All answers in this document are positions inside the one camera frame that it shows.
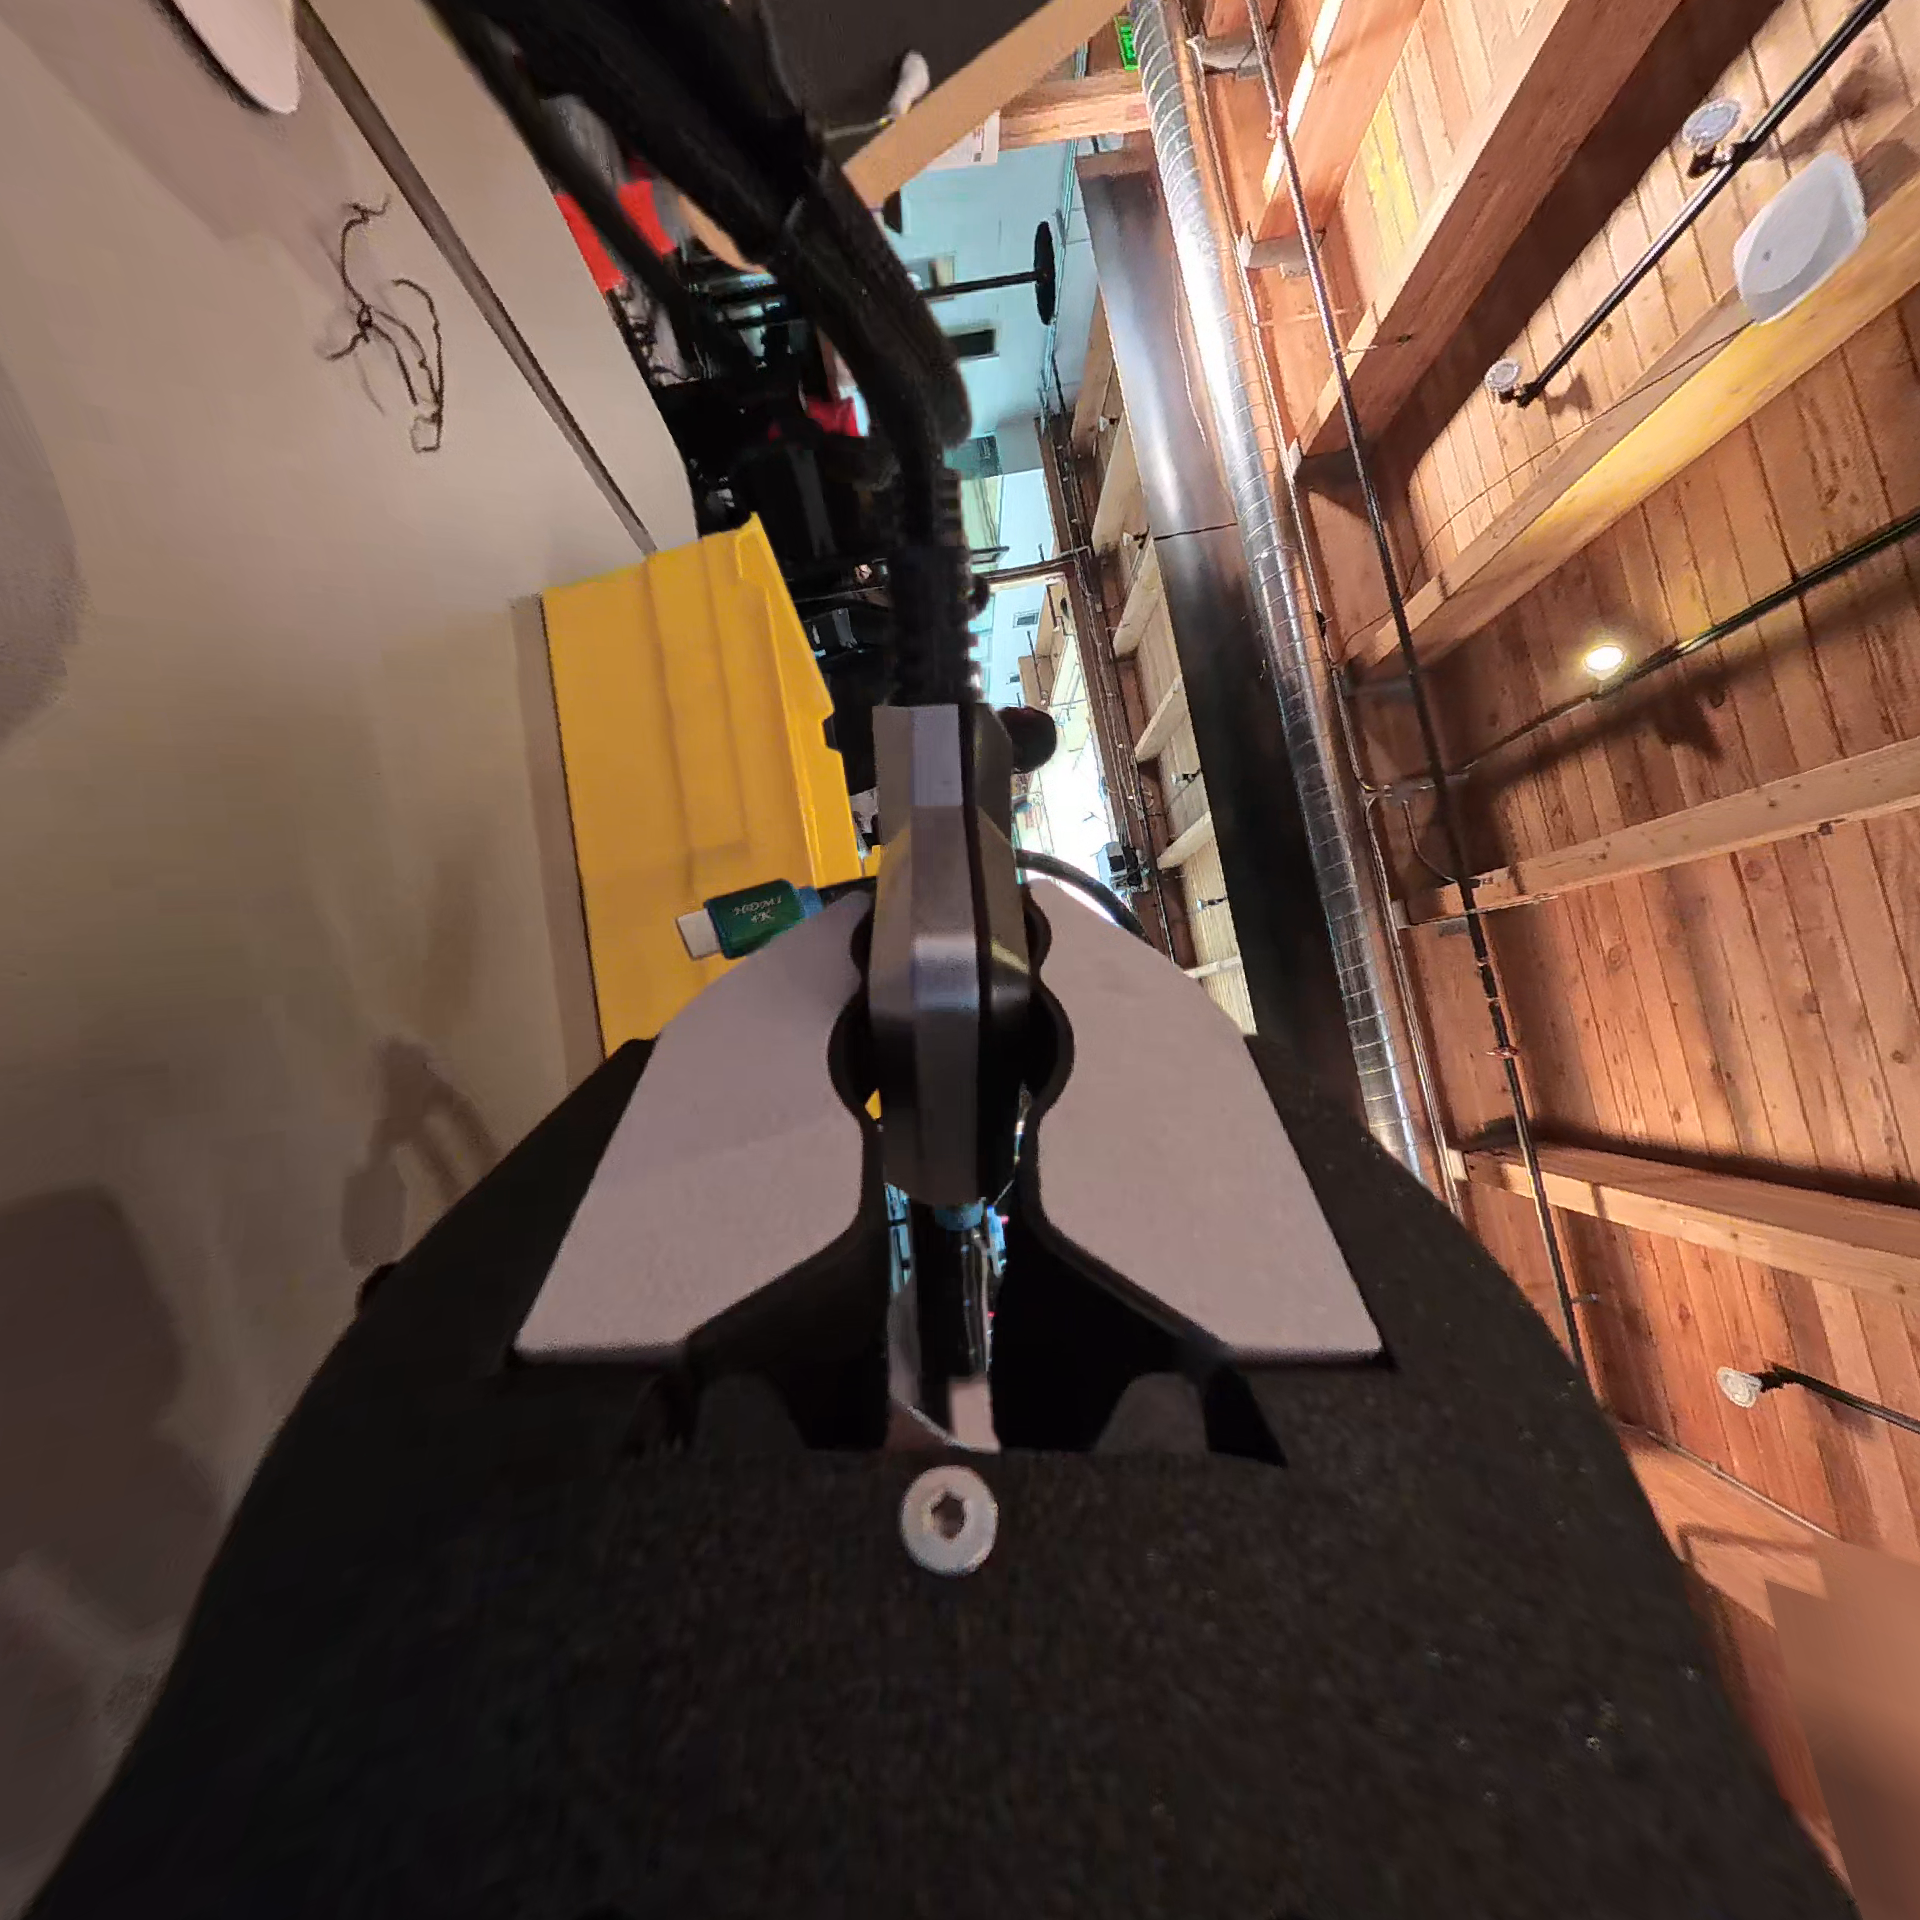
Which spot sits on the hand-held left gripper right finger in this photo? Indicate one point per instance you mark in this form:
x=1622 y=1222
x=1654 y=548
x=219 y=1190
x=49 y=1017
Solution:
x=1200 y=1198

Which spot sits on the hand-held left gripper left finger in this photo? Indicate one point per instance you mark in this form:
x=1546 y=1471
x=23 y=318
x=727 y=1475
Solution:
x=706 y=1198

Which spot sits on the yellow plastic bin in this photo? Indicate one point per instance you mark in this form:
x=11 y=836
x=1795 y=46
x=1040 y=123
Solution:
x=691 y=753

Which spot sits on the grey desk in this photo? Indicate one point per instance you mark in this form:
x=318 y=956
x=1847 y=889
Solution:
x=225 y=676

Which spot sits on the black thread tangle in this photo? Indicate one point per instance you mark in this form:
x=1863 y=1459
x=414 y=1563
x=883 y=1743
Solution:
x=392 y=331

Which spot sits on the black floor lamp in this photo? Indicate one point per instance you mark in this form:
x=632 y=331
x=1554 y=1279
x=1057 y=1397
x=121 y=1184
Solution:
x=1043 y=270

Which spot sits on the orange traffic cone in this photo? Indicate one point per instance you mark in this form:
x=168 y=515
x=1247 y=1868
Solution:
x=615 y=212

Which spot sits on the black board on white stand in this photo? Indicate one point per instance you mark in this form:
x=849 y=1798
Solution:
x=977 y=108

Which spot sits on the white ceiling device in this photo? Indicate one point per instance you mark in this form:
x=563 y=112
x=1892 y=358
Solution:
x=1800 y=238

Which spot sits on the silver ventilation duct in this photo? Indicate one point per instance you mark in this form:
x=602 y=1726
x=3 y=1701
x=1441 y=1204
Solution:
x=1276 y=523

